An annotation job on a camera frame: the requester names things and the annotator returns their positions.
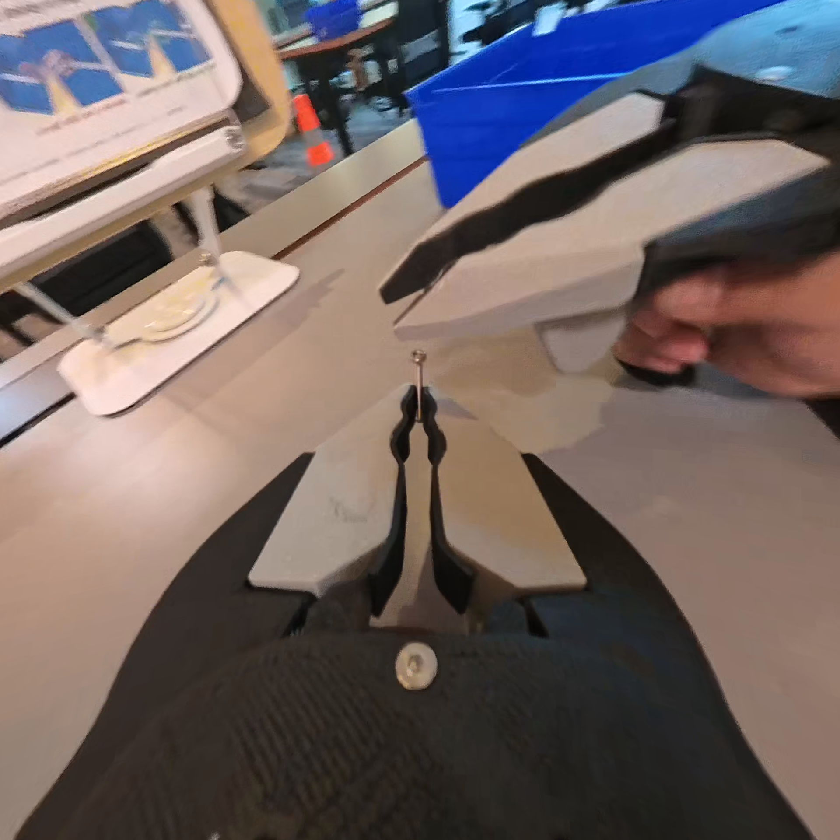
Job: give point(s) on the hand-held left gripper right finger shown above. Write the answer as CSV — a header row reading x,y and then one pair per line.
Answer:
x,y
505,518

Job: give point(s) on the blue plastic bin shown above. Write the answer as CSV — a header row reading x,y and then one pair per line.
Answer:
x,y
492,118

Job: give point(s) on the small blue bin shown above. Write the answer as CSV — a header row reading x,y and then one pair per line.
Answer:
x,y
331,19

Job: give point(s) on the printed instruction sheet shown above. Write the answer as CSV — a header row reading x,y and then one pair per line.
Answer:
x,y
98,85

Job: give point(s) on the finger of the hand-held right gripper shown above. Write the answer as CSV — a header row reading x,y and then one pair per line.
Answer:
x,y
558,262
590,124

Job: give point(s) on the wooden background desk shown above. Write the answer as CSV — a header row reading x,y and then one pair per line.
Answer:
x,y
341,46

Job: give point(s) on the white document stand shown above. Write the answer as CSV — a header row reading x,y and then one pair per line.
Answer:
x,y
164,341

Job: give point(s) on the grey desk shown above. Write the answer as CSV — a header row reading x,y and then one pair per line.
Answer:
x,y
328,197
197,459

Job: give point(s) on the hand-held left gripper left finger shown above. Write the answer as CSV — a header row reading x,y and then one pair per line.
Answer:
x,y
334,518

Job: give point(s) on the orange traffic cone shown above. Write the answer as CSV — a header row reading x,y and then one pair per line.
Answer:
x,y
315,144

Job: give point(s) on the person's right hand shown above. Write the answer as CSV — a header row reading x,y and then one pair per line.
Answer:
x,y
754,328

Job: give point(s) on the thin metal screw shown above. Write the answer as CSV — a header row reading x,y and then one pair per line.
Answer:
x,y
418,387

